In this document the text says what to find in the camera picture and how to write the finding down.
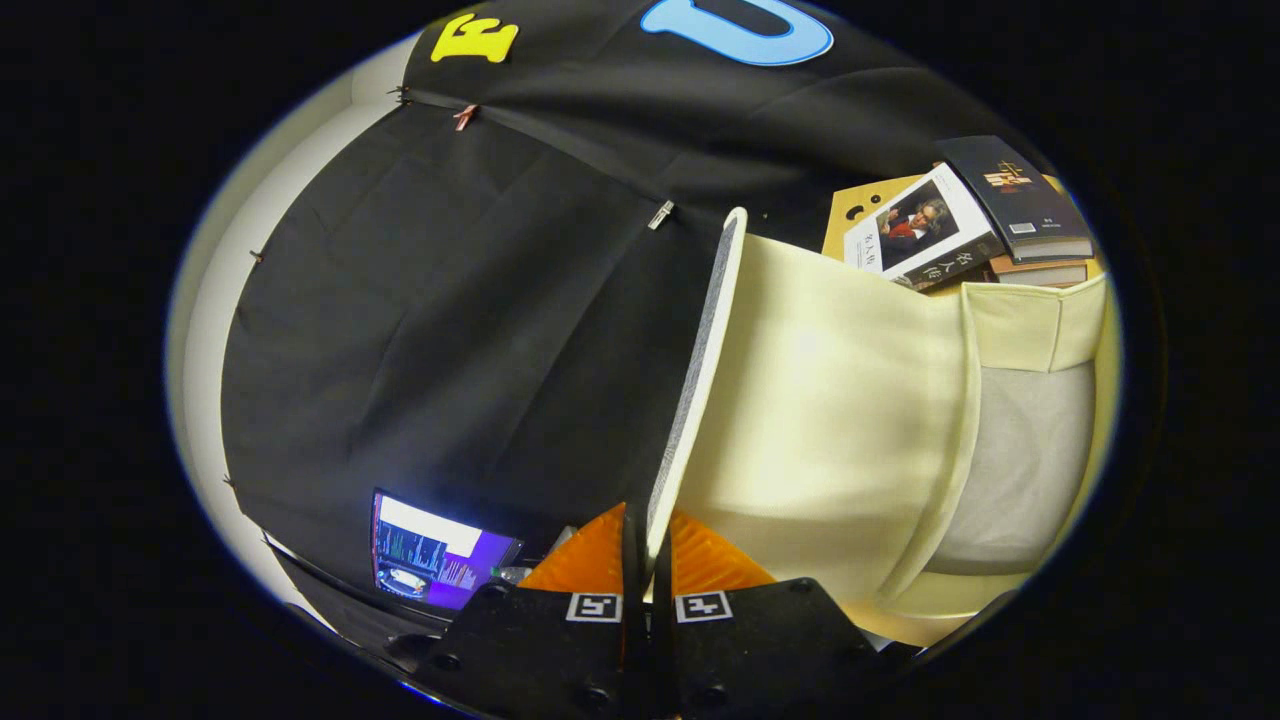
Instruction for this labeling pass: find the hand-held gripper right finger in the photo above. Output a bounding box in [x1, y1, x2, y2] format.
[650, 512, 911, 720]

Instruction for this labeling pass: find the black backdrop cloth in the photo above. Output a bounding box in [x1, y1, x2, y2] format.
[220, 0, 1051, 641]

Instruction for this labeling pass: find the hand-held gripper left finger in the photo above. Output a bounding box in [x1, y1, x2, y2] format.
[415, 503, 651, 720]

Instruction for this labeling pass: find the cream fabric storage box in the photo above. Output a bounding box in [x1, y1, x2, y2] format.
[645, 207, 1113, 646]

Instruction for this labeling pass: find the white portrait cover book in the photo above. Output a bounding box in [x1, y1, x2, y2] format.
[845, 163, 1006, 292]

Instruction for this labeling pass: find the brown hardcover book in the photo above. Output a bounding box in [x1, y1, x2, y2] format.
[990, 255, 1090, 290]

